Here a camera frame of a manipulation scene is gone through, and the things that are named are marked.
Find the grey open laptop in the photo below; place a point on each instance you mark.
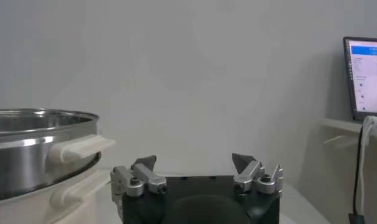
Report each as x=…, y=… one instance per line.
x=368, y=79

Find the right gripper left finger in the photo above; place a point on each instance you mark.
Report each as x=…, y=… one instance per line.
x=151, y=179

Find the white side table with laptop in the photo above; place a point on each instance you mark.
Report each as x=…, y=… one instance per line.
x=337, y=170

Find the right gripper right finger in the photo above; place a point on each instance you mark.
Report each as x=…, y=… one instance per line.
x=249, y=173

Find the stainless steel steamer basket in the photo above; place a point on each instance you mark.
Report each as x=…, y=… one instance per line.
x=20, y=158

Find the black power adapter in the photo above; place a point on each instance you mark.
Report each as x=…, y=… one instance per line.
x=356, y=219

